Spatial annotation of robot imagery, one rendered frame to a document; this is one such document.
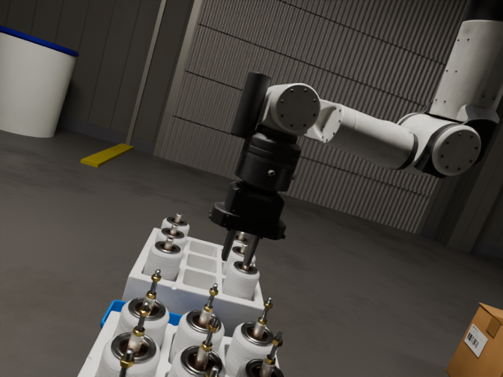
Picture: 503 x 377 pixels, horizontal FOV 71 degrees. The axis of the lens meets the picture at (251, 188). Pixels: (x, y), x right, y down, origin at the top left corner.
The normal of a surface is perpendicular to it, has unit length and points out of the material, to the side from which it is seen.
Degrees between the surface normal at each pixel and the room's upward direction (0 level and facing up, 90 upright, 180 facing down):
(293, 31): 90
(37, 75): 94
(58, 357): 0
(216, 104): 90
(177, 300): 90
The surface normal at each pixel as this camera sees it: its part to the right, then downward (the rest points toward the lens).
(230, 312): 0.09, 0.22
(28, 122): 0.60, 0.41
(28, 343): 0.31, -0.93
